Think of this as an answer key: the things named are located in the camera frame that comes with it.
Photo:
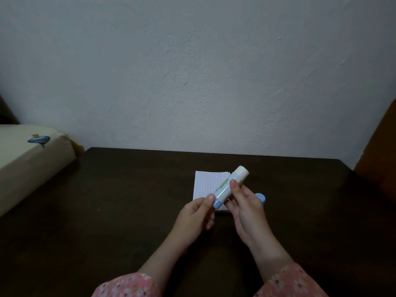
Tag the brown wooden furniture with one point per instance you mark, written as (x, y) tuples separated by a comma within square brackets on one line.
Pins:
[(379, 157)]

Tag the single lined paper sheet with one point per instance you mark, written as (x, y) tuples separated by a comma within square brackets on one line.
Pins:
[(205, 185)]

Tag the dark brown curtain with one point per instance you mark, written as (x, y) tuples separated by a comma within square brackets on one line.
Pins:
[(6, 112)]

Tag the person's right hand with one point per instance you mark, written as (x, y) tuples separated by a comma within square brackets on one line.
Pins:
[(250, 219)]

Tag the person's left hand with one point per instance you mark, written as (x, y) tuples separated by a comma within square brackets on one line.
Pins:
[(191, 222)]

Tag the beige mattress with whale print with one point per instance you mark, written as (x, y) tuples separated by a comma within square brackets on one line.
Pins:
[(28, 167)]

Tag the blue glue stick cap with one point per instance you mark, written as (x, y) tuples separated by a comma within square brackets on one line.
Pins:
[(261, 198)]

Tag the white panda print glue stick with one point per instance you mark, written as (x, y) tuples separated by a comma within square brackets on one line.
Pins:
[(232, 182)]

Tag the person's left forearm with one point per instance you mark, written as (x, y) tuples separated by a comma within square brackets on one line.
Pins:
[(148, 269)]

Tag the person's right forearm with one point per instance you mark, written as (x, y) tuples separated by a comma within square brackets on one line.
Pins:
[(272, 266)]

